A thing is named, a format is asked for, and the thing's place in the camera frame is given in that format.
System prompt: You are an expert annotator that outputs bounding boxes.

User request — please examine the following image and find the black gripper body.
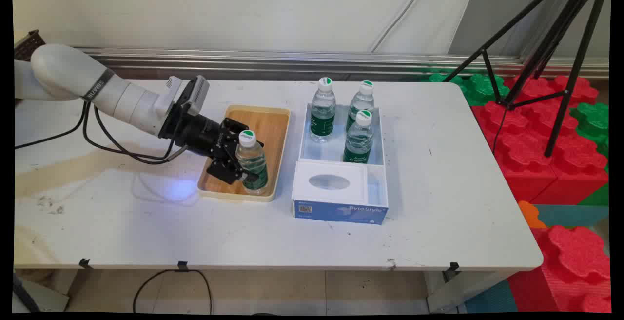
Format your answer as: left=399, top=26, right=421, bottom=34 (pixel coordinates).
left=160, top=104, right=230, bottom=162

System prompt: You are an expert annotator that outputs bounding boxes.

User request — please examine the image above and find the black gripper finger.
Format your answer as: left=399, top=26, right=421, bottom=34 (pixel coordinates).
left=222, top=118, right=252, bottom=150
left=206, top=152, right=260, bottom=185

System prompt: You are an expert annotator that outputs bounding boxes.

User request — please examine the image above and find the water bottle green label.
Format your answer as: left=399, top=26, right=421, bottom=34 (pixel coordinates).
left=235, top=130, right=270, bottom=196
left=343, top=110, right=375, bottom=164
left=345, top=80, right=376, bottom=133
left=310, top=77, right=337, bottom=144

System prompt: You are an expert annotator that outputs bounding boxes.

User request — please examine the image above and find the wooden tray cream rim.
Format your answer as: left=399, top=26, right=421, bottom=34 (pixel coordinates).
left=196, top=104, right=291, bottom=202

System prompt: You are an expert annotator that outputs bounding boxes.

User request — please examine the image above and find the white acrylic organizer box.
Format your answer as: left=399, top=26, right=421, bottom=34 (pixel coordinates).
left=292, top=101, right=390, bottom=225

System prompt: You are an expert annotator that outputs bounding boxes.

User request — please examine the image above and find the blue ByteStyle tissue box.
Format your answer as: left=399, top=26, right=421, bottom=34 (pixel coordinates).
left=293, top=200, right=389, bottom=225

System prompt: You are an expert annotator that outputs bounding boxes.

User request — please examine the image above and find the brown wicker basket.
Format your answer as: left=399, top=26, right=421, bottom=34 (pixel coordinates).
left=14, top=30, right=45, bottom=62

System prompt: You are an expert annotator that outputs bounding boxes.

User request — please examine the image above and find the grey metal table leg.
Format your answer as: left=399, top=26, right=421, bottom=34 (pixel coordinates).
left=49, top=269, right=94, bottom=312
left=424, top=271, right=507, bottom=314

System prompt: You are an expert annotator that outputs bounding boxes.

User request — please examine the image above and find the green foam block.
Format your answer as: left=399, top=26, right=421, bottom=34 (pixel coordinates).
left=569, top=103, right=610, bottom=160
left=422, top=70, right=511, bottom=107

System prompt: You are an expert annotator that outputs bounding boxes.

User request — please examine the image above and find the large red foam block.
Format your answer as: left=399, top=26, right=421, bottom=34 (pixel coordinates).
left=470, top=75, right=610, bottom=206

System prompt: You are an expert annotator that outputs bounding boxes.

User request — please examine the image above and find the teal foam floor mat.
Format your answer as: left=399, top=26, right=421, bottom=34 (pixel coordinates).
left=534, top=204, right=610, bottom=228
left=463, top=280, right=518, bottom=314

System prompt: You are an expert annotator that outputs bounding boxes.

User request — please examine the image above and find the orange foam piece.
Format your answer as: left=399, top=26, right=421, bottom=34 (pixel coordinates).
left=518, top=200, right=547, bottom=229

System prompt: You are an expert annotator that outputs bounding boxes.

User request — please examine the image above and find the black tripod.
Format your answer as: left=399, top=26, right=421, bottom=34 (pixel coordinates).
left=441, top=0, right=612, bottom=159

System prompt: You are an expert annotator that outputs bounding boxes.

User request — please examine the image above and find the green foam floor mat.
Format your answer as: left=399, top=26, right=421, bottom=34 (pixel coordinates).
left=578, top=182, right=610, bottom=207

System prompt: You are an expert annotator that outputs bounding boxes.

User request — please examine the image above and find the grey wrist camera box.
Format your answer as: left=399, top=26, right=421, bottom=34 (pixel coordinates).
left=186, top=75, right=211, bottom=117

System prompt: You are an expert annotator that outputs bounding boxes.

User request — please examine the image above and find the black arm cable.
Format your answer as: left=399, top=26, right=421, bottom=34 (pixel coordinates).
left=15, top=101, right=91, bottom=150
left=82, top=105, right=190, bottom=165

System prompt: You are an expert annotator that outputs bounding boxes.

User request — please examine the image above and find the aluminium wall rail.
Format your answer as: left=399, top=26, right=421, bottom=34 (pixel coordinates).
left=73, top=47, right=610, bottom=80

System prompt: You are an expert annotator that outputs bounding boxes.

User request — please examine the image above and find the black floor cable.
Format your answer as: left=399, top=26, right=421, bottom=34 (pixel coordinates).
left=133, top=269, right=213, bottom=315

